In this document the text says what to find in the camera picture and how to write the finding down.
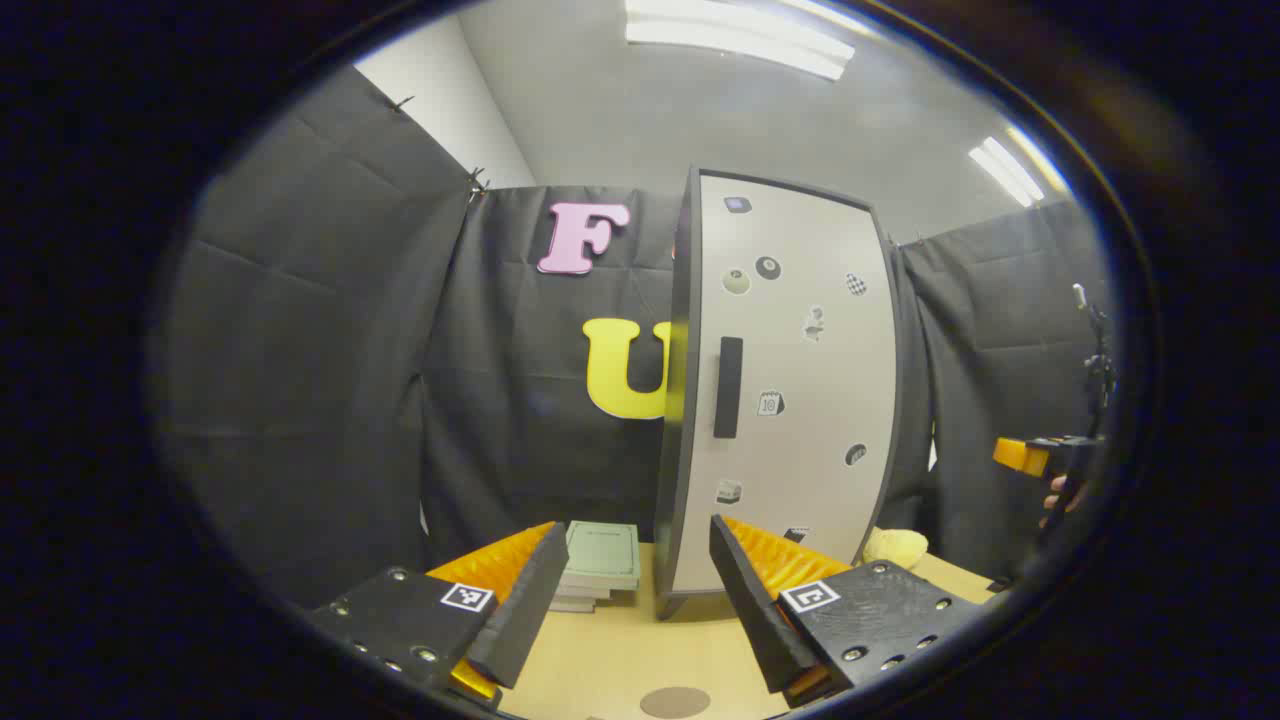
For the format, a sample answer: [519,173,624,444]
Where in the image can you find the round brown coaster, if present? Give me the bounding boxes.
[640,686,712,719]

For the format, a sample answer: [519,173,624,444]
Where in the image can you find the brown book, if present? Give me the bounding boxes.
[548,578,616,614]

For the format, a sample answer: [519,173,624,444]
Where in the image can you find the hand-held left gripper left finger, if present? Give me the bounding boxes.
[305,520,571,706]

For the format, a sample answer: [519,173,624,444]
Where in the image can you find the light grey cabinet door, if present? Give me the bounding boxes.
[672,172,901,596]

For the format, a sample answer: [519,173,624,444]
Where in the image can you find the dark grey cabinet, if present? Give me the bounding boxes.
[655,168,906,621]

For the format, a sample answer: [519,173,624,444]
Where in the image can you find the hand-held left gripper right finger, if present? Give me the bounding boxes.
[708,514,986,709]

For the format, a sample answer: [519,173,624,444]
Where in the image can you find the yellow plush ball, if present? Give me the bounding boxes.
[862,527,929,571]

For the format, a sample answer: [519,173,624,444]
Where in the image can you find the long ceiling light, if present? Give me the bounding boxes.
[625,0,857,82]
[967,125,1071,209]

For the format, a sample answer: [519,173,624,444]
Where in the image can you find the green notebook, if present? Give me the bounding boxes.
[560,520,641,591]

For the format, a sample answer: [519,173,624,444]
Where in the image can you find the black cabinet door handle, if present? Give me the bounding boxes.
[713,337,744,439]

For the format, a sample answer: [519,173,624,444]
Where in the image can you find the black backdrop cloth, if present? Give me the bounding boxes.
[160,65,1116,611]

